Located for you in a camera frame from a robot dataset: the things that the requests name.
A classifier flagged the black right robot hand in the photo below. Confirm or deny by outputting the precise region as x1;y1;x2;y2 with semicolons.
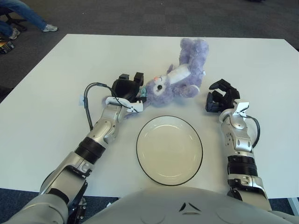
205;78;241;114

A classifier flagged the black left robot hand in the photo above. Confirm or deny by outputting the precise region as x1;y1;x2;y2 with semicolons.
109;72;148;105

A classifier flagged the purple plush bunny doll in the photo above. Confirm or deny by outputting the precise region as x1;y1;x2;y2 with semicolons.
101;37;210;119

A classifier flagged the white plate with black rim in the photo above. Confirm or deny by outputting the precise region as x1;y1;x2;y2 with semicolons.
136;116;203;187

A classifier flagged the white clip on right wrist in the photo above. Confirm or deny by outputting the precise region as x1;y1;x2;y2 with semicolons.
233;101;250;117

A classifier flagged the white clip on wrist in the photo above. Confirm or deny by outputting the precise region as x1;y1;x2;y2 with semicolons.
233;101;250;117
120;99;143;113

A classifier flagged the white clip on left wrist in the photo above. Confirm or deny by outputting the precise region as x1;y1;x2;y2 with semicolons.
120;99;143;113

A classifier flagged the white grey sneaker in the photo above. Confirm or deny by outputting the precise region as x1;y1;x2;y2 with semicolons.
8;28;21;40
43;24;58;33

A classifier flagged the grey robot torso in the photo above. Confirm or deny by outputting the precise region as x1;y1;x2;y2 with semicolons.
83;186;299;224

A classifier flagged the person leg in blue jeans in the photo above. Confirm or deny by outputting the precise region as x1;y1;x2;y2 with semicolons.
4;0;49;30
0;20;12;38

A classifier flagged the black office chair base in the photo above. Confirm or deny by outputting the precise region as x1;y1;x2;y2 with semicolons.
0;8;28;31

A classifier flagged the dark book with yellow edge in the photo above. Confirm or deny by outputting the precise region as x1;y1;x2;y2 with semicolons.
0;41;15;55

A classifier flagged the white table leg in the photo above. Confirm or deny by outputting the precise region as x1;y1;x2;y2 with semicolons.
288;198;299;214

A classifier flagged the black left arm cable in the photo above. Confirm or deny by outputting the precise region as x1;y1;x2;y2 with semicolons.
84;82;131;131

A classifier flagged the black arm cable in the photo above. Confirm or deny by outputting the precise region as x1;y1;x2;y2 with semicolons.
245;115;260;147
84;82;131;131

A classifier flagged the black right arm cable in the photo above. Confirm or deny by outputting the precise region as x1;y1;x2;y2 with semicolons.
245;115;260;147

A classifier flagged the black chrome-topped post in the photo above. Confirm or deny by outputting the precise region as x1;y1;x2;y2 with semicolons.
67;197;87;224

